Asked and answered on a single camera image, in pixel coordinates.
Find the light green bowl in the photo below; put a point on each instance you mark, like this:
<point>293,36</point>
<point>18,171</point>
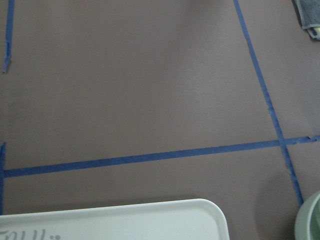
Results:
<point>307,222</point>

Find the white bear tray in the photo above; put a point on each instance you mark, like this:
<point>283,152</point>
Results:
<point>191,219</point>

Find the grey folded cloth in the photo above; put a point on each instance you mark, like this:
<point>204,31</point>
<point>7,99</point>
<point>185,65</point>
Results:
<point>309,13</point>

